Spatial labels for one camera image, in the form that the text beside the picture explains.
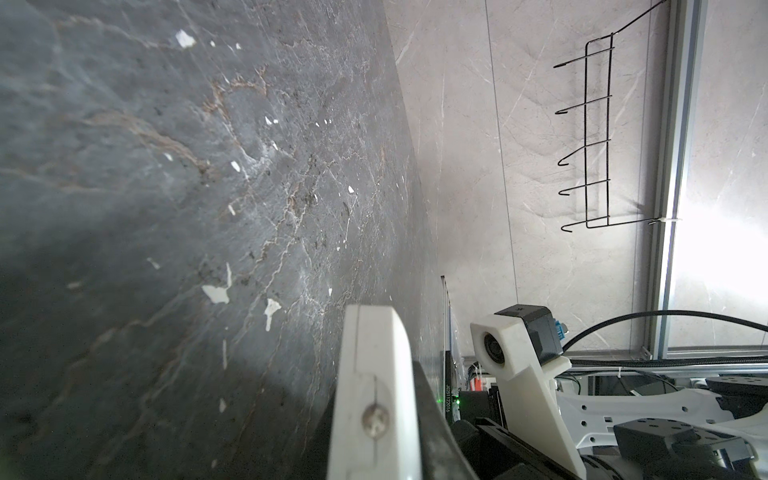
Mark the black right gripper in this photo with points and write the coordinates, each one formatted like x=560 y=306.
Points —
x=491 y=450

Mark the white remote control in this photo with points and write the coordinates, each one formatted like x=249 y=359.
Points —
x=375 y=431

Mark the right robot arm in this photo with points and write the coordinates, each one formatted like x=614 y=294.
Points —
x=660 y=448

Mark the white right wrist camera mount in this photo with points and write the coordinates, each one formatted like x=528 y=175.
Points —
x=521 y=348

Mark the black wire hook rack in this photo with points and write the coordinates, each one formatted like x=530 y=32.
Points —
x=593 y=154

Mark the aluminium corner frame post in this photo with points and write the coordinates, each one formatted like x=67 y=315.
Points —
x=685 y=42

